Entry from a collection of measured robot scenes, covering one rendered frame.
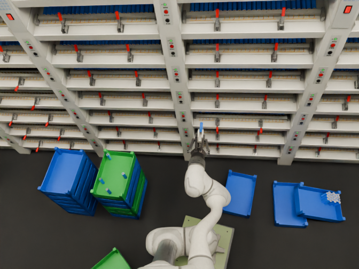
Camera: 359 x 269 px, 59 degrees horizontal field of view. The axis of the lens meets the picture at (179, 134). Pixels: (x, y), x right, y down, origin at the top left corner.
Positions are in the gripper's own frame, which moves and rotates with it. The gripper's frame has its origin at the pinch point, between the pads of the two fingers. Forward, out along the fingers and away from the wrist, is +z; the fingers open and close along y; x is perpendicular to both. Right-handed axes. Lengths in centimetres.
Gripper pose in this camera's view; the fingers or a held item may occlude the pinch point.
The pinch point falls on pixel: (200, 134)
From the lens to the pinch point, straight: 185.5
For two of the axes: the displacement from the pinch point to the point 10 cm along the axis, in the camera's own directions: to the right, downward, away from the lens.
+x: 0.7, 7.2, 6.9
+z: 1.3, -7.0, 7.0
